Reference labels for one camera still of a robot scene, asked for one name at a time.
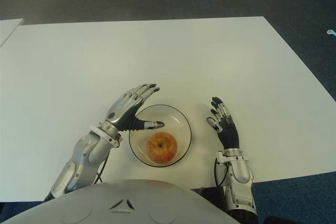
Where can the red yellow apple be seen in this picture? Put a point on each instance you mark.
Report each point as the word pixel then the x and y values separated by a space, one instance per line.
pixel 161 146

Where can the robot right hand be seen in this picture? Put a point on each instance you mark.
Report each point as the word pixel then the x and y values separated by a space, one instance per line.
pixel 229 134

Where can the robot left arm silver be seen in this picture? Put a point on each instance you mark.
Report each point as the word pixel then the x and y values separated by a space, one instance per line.
pixel 86 155

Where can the white plate black rim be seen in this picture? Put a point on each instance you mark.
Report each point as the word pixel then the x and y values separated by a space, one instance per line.
pixel 181 127

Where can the robot torso grey shell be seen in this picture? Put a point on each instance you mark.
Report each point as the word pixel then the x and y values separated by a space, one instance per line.
pixel 118 203

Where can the small white floor object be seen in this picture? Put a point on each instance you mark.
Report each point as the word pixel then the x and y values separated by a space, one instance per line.
pixel 331 32

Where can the white side table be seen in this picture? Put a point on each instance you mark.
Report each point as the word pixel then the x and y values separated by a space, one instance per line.
pixel 8 30

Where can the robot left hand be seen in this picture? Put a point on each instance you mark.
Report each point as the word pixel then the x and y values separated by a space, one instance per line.
pixel 120 111

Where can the robot right arm silver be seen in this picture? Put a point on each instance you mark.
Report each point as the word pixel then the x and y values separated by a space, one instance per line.
pixel 240 179

